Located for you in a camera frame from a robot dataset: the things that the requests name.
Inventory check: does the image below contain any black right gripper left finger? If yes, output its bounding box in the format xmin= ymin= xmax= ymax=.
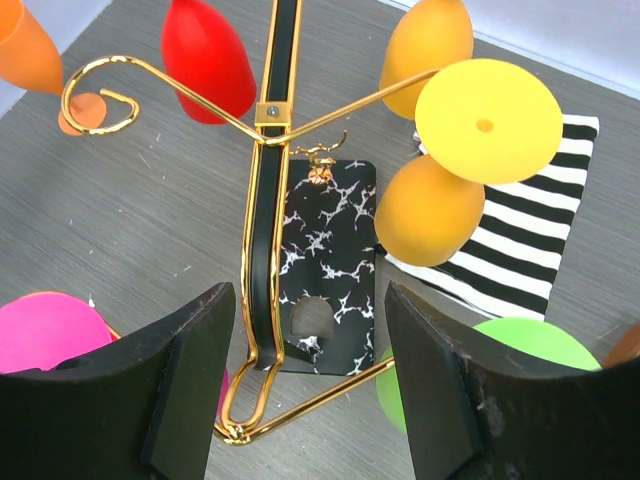
xmin=1 ymin=282 xmax=236 ymax=479

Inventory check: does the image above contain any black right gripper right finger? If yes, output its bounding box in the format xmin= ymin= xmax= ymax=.
xmin=385 ymin=283 xmax=639 ymax=479

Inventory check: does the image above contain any green plastic wine glass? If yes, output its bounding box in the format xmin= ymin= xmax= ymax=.
xmin=375 ymin=317 xmax=601 ymax=434

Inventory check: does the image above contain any pink plastic wine glass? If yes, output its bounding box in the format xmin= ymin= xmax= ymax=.
xmin=0 ymin=292 xmax=231 ymax=416

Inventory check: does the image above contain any gold wine glass rack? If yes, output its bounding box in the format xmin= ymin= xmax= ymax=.
xmin=60 ymin=1 xmax=436 ymax=446

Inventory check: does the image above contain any red plastic wine glass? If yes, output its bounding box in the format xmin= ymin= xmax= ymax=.
xmin=161 ymin=0 xmax=257 ymax=117

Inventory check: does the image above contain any orange plastic wine glass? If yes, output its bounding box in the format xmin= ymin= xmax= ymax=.
xmin=1 ymin=0 xmax=107 ymax=136

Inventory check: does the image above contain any yellow wine glass cluster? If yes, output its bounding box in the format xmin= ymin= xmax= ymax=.
xmin=379 ymin=0 xmax=474 ymax=89

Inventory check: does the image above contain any black white striped cloth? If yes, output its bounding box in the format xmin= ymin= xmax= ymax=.
xmin=376 ymin=114 xmax=600 ymax=321

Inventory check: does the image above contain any orange wooden compartment tray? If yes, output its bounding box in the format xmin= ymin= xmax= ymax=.
xmin=603 ymin=324 xmax=640 ymax=368

